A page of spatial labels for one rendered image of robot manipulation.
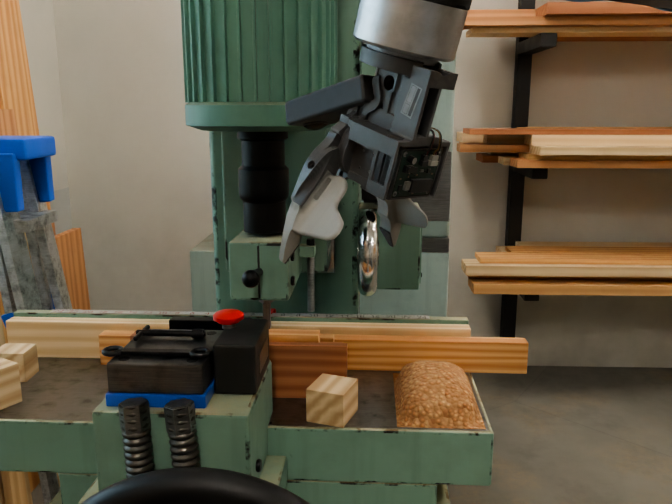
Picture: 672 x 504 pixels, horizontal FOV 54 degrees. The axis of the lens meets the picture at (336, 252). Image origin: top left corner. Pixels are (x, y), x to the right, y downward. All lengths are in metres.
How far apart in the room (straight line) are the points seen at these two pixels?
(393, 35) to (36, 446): 0.55
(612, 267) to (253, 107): 2.24
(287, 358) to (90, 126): 2.63
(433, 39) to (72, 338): 0.60
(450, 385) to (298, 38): 0.40
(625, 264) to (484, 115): 0.89
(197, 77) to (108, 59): 2.51
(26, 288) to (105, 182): 1.78
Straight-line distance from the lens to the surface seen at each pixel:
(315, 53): 0.73
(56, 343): 0.94
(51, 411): 0.79
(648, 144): 2.79
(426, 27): 0.55
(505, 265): 2.69
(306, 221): 0.58
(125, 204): 3.26
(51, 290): 1.68
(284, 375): 0.75
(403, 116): 0.56
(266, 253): 0.76
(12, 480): 2.20
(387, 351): 0.82
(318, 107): 0.63
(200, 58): 0.73
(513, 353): 0.84
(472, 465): 0.72
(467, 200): 3.10
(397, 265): 0.96
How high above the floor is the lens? 1.22
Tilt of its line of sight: 12 degrees down
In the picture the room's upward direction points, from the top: straight up
